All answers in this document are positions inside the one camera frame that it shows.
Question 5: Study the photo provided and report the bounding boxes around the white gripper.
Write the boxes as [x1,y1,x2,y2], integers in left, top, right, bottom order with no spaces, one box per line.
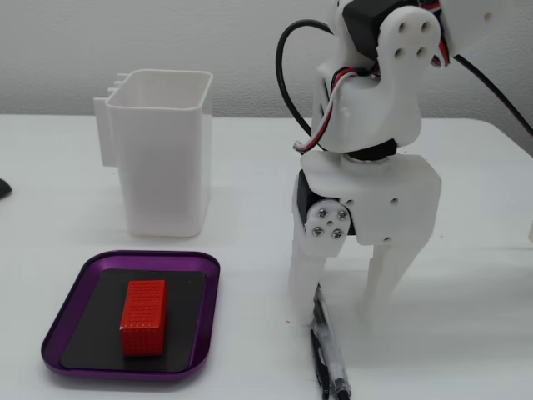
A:
[290,149,442,331]

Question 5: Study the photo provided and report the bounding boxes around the black clear ballpoint pen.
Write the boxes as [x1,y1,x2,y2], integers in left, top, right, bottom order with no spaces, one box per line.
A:
[310,282,355,400]

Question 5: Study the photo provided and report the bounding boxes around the white plastic pen holder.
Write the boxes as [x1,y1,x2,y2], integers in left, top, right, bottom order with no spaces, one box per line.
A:
[93,68,214,239]

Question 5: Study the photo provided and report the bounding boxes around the black tray mat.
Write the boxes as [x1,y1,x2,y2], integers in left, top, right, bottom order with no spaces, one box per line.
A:
[60,268,208,373]

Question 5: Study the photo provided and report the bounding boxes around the purple metal tray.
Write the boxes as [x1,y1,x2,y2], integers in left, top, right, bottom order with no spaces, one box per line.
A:
[40,249,222,381]

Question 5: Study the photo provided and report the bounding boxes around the red studded block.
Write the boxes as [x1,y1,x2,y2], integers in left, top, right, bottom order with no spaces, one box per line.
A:
[119,279,167,358]

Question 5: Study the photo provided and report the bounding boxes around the red white black servo wires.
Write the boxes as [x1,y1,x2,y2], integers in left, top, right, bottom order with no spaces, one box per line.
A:
[293,66,382,153]

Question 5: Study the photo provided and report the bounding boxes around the thick black cable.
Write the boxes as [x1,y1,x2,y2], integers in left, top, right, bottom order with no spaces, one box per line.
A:
[451,53,533,137]
[276,19,334,139]

